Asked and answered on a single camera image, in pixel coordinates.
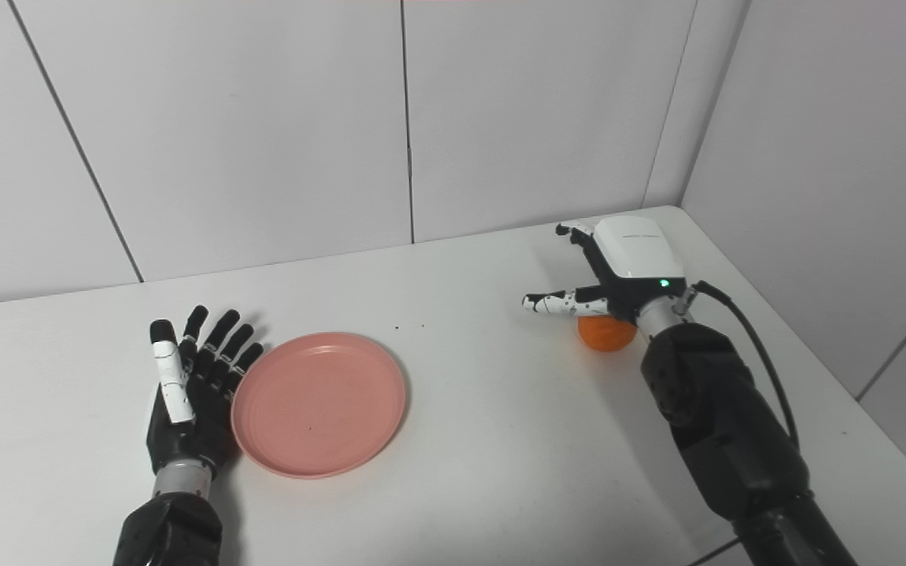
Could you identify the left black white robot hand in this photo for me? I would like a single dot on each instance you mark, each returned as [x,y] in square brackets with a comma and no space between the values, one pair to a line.
[205,417]

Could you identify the orange fruit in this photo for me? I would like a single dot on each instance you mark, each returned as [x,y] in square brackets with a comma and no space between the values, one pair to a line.
[606,335]

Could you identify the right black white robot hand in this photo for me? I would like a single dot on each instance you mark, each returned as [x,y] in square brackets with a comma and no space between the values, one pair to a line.
[634,255]

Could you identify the pink round plate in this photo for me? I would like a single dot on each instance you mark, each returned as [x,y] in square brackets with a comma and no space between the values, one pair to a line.
[319,405]

